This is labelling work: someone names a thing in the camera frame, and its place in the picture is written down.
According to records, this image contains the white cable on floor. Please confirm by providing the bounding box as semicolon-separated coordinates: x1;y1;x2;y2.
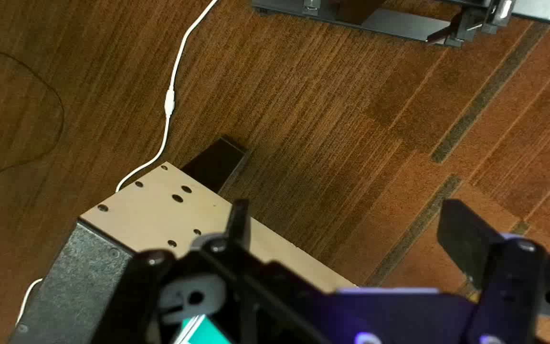
13;0;219;326

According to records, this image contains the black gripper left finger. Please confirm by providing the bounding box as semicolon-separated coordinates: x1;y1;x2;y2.
225;198;250;247

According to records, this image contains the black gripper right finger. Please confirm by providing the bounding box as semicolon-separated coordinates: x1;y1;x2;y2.
437;198;504;288

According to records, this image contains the grey metal frame base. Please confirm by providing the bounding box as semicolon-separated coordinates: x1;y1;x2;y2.
250;0;550;47

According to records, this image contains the foosball table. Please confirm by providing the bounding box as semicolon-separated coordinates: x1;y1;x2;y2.
11;139;362;344

